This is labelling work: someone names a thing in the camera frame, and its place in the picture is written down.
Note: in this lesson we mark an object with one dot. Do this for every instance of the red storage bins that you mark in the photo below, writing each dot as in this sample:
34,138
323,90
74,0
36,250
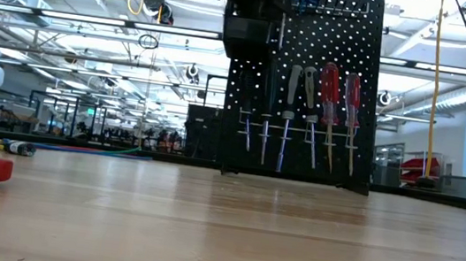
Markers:
418,164

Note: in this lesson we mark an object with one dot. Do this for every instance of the silver hook rail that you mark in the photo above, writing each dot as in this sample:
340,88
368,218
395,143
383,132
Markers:
342,5

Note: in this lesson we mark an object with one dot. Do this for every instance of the black cabinet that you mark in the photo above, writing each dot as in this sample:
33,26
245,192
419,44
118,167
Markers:
201,131

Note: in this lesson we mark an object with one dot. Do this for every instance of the grey black nut driver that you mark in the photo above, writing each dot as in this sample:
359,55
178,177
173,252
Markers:
293,84

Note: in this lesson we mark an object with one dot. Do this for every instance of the black plastic bin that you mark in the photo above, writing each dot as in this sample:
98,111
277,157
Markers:
244,38

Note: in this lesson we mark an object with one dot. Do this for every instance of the black metal peg board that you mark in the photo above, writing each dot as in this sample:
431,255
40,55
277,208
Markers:
349,51

